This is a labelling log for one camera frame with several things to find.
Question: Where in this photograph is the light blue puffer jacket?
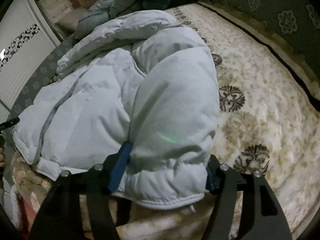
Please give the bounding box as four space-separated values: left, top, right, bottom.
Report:
13 10 220 210

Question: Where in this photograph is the white patterned wardrobe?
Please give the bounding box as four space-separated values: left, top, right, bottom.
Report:
1 0 55 109

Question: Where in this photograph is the beige pillow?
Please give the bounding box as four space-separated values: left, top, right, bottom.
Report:
37 0 87 33

